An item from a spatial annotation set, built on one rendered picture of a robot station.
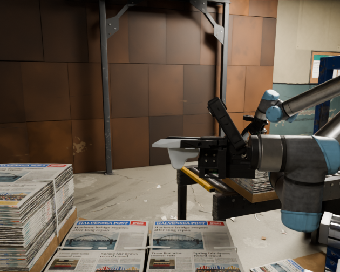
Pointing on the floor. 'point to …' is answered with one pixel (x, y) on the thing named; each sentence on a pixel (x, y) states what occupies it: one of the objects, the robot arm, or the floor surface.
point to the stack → (131, 233)
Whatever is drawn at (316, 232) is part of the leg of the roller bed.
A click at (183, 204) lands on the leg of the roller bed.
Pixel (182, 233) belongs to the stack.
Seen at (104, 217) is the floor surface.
